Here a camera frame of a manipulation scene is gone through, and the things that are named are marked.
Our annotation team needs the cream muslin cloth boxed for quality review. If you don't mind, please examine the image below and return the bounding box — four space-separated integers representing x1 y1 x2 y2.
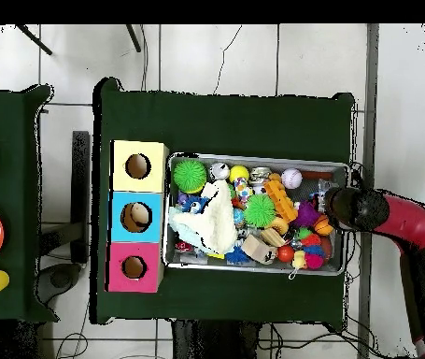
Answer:
196 179 240 255

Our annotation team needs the green spiky ball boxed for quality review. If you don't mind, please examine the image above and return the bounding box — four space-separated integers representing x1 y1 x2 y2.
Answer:
172 158 208 194
243 194 277 229

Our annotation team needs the clear plastic packet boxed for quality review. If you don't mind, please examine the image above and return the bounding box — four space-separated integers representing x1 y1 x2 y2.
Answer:
307 179 333 214

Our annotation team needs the wooden box with three holes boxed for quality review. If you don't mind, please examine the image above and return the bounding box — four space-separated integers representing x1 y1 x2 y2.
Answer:
106 138 170 294

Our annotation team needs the clear mesh bin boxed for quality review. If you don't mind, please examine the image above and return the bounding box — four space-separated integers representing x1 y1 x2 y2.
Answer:
163 152 351 277

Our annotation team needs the blue fuzzy toy with eyes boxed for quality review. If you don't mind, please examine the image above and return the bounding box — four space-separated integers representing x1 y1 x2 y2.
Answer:
177 192 210 217

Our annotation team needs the yellow ball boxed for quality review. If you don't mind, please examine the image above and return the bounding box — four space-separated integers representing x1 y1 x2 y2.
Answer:
229 165 250 183

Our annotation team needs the mint green cloth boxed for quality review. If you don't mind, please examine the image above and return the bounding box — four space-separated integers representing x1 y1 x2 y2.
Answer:
167 207 207 250

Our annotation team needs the small blue fuzzy toy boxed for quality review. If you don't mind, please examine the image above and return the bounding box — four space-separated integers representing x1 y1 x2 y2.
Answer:
224 248 250 266

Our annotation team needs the plain wooden cube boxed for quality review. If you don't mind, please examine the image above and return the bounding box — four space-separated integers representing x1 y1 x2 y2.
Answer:
240 233 279 266

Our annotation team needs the orange plastic comb toy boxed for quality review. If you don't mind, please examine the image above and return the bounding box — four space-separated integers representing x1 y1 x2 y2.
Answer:
263 178 300 223

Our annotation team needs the toy hamburger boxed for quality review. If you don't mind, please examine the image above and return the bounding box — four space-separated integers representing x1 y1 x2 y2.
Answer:
267 216 290 237

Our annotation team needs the dark green tablecloth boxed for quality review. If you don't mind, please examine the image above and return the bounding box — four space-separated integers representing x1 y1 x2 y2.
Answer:
0 84 55 324
92 77 357 330

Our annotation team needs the white baseball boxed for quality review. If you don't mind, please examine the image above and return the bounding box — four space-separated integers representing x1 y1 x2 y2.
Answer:
281 167 304 190

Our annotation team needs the purple spiky toy with eyes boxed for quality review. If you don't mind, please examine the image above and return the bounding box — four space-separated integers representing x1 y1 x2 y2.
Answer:
293 202 321 229

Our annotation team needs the small orange basketball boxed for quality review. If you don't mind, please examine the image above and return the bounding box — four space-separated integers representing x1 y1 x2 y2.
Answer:
314 216 335 237

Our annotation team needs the black tripod leg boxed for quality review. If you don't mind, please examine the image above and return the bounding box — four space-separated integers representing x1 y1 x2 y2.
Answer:
125 24 143 53
13 24 53 56

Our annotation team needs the grey floor strip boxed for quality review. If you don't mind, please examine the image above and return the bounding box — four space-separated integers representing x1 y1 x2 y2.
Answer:
364 24 381 188

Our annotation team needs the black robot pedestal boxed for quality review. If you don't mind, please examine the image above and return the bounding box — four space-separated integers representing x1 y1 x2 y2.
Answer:
170 320 262 359

